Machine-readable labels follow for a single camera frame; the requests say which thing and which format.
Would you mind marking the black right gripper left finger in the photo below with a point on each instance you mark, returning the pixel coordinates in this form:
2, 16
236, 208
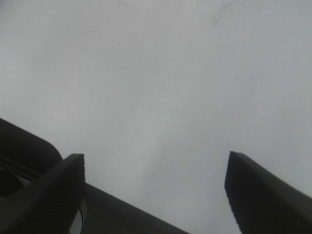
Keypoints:
49, 204

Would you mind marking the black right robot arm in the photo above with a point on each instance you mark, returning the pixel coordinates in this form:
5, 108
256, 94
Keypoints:
24, 157

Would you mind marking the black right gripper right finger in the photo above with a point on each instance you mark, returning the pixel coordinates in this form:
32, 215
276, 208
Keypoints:
261, 202

